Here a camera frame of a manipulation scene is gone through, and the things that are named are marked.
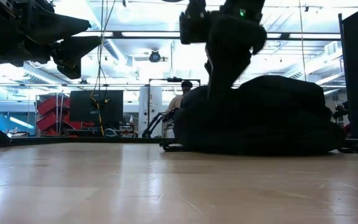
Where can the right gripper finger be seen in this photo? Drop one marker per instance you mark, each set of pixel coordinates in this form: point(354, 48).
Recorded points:
point(235, 53)

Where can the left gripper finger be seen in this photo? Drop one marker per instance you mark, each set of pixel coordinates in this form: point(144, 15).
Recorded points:
point(61, 26)
point(73, 53)

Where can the black backpack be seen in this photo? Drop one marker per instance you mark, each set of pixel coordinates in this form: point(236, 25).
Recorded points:
point(259, 118)

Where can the black monitor on stand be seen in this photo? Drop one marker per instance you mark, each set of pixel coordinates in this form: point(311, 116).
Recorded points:
point(96, 107)

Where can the red background cart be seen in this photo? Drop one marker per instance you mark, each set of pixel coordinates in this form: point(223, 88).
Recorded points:
point(54, 113)

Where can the person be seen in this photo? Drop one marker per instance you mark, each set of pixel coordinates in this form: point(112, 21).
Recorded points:
point(179, 99)

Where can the white pillar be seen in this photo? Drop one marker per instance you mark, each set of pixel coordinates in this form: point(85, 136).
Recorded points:
point(150, 110)

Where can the black background robot rig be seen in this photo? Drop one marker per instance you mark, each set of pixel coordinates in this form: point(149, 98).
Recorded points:
point(340, 110)

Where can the black overhead rail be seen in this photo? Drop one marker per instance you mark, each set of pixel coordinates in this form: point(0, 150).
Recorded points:
point(202, 35)

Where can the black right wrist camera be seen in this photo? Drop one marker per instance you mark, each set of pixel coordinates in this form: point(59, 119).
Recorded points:
point(194, 23)

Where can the black overhead camera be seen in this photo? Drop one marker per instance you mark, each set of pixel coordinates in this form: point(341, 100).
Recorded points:
point(155, 57)

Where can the black aluminium table frame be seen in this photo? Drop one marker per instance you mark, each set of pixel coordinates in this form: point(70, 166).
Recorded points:
point(42, 140)

